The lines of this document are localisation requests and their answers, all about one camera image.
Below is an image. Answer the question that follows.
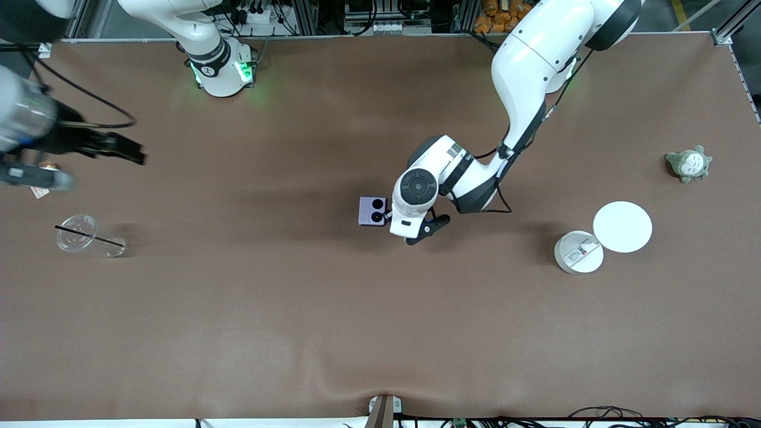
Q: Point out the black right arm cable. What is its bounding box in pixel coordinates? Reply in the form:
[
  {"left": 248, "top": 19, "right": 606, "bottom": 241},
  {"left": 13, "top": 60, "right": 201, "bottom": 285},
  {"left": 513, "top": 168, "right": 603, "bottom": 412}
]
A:
[{"left": 24, "top": 51, "right": 137, "bottom": 130}]

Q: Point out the lilac flip phone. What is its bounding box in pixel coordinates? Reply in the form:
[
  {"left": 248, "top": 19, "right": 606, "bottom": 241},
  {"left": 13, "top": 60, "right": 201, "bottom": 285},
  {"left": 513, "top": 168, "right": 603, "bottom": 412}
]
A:
[{"left": 358, "top": 196, "right": 390, "bottom": 227}]

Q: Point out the white network switch box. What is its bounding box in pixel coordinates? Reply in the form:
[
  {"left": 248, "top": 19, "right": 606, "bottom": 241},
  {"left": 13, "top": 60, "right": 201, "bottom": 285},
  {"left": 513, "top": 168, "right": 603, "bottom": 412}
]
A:
[{"left": 344, "top": 21, "right": 433, "bottom": 35}]

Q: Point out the black floor cable bundle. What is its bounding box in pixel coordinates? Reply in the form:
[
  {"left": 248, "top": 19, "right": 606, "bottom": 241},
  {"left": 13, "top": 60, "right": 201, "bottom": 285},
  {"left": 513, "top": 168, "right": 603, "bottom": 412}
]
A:
[{"left": 568, "top": 406, "right": 761, "bottom": 428}]

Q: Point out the black drinking straw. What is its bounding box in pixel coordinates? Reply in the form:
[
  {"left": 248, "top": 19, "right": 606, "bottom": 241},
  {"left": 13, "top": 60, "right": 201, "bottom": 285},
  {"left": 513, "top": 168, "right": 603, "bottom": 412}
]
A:
[{"left": 55, "top": 225, "right": 124, "bottom": 247}]

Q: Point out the grey white plush toy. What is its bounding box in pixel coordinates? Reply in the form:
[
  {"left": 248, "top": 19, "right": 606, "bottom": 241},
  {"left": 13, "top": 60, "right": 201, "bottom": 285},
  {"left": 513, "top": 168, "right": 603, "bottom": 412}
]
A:
[{"left": 665, "top": 145, "right": 713, "bottom": 184}]

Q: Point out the clear plastic cup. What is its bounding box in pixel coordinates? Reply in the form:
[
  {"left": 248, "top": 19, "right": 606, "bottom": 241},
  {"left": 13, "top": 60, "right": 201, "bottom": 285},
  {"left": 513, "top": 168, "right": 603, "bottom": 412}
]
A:
[{"left": 55, "top": 214, "right": 127, "bottom": 258}]

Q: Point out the white power strip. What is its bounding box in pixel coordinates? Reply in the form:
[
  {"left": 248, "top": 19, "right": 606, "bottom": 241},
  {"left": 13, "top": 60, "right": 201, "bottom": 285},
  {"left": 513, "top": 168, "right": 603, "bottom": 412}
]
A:
[{"left": 229, "top": 5, "right": 286, "bottom": 26}]

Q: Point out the white round box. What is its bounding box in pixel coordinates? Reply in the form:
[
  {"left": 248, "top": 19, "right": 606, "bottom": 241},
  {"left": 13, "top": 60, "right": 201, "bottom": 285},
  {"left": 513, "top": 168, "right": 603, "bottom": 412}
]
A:
[{"left": 554, "top": 230, "right": 605, "bottom": 275}]

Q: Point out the white round lid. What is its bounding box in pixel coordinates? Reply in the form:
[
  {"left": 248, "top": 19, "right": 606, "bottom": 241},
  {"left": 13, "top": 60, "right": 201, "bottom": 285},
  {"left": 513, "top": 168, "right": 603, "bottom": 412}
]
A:
[{"left": 593, "top": 201, "right": 653, "bottom": 254}]

